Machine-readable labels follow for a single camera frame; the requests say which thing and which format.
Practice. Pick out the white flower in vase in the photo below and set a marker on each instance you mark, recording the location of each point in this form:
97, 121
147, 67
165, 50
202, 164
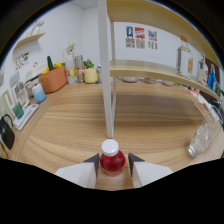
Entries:
71, 47

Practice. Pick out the small red liquid bottle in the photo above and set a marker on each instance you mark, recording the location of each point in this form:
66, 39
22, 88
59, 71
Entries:
112, 161

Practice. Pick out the orange storage basket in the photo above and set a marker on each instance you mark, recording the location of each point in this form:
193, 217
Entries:
53, 81

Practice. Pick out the white plate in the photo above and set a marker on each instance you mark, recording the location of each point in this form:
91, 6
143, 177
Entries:
168, 83

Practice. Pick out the blue wall poster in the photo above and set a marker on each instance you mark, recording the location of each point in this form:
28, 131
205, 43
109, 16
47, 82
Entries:
129, 36

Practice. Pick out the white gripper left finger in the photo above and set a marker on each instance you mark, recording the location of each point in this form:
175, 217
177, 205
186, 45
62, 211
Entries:
78, 173

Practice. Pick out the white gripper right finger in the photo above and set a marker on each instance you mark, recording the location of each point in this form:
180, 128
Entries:
150, 172

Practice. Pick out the multicolour wall poster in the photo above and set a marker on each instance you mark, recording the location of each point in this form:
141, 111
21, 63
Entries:
152, 39

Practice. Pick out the teal cup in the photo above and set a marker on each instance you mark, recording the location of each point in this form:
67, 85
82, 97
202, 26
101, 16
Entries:
18, 110

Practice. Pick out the wooden wall shelf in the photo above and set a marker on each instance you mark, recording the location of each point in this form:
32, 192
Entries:
29, 40

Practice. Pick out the white frame wooden two-tier shelf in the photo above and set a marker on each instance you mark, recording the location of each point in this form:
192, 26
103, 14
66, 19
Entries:
106, 66

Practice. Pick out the white figure on wall shelf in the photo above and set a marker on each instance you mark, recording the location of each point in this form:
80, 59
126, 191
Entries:
36, 28

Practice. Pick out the white tray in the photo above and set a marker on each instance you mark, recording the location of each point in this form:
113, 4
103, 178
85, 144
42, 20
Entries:
28, 115

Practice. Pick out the white bowl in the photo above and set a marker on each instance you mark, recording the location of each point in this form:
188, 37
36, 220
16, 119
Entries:
150, 80

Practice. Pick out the clear bottle with orange cap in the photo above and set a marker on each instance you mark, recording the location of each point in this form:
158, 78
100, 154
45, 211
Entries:
184, 60

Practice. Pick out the black kettle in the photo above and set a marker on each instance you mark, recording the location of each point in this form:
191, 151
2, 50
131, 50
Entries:
6, 133

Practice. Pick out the cream yellow mug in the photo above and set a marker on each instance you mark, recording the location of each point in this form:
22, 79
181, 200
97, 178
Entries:
90, 76

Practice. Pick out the clear glass cup with ice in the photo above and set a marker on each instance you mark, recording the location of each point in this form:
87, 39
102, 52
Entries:
203, 136

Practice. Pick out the green potted plant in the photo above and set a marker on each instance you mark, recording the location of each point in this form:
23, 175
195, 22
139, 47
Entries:
88, 64

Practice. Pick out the light blue cup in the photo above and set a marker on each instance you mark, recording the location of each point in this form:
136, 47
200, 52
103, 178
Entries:
39, 94

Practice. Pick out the white picture frame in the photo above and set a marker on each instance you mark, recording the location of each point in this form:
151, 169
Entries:
20, 94

